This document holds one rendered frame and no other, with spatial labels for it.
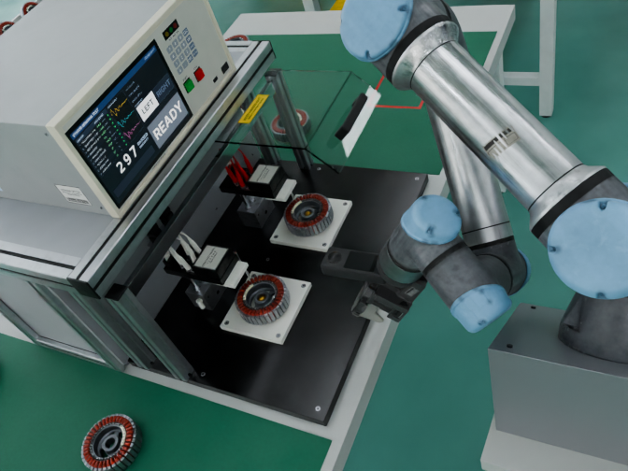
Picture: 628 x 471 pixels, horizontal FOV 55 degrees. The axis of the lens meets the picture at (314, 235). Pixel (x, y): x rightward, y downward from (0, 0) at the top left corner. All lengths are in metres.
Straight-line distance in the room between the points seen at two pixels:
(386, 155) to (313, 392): 0.67
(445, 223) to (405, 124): 0.82
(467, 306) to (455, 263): 0.06
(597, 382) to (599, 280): 0.17
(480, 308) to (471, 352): 1.20
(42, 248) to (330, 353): 0.56
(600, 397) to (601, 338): 0.08
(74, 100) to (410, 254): 0.57
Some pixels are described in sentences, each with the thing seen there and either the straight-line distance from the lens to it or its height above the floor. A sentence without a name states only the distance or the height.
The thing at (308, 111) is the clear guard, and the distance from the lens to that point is 1.22.
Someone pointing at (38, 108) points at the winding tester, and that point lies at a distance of 1.06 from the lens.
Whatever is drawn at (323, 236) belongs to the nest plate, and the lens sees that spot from 1.35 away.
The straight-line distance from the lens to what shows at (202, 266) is 1.21.
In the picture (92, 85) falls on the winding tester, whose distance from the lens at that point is 1.04.
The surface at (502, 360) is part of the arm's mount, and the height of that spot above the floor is 0.99.
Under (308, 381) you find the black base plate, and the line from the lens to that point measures 1.16.
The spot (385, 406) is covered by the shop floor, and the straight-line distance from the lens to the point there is 1.97.
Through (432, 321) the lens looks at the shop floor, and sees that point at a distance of 2.10.
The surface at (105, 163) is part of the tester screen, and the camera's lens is 1.06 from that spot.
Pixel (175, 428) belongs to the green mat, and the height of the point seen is 0.75.
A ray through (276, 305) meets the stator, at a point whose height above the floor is 0.82.
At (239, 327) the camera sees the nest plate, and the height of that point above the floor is 0.78.
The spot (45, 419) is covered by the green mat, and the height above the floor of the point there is 0.75.
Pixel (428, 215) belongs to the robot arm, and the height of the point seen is 1.14.
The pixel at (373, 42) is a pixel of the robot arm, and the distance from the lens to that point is 0.85.
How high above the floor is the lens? 1.75
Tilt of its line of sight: 45 degrees down
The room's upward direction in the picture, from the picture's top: 22 degrees counter-clockwise
